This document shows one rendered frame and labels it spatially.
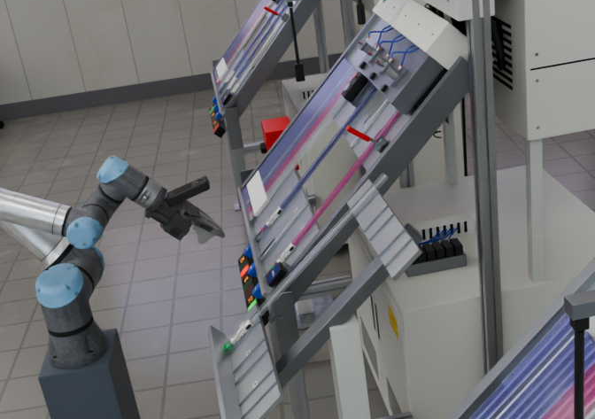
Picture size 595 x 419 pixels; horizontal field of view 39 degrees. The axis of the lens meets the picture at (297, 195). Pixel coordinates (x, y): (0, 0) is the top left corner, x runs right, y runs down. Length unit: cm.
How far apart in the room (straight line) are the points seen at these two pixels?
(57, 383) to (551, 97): 138
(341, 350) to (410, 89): 59
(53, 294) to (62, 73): 437
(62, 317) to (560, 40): 135
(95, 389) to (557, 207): 138
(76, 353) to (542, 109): 128
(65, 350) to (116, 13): 429
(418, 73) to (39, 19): 472
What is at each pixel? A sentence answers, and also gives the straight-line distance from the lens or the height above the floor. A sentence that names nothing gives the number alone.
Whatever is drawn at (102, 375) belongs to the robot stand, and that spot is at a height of 53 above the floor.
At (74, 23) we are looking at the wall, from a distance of 630.
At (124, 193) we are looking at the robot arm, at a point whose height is 94.
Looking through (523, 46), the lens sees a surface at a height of 122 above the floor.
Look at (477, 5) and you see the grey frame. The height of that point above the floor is 134.
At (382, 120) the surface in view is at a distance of 201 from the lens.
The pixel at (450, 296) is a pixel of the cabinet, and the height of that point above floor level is 62.
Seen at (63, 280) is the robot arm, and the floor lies 77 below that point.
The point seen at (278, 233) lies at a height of 77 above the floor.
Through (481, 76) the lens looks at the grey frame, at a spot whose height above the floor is 119.
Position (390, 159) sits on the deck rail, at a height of 102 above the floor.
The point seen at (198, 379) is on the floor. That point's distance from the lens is 302.
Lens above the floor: 173
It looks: 24 degrees down
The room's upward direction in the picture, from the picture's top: 8 degrees counter-clockwise
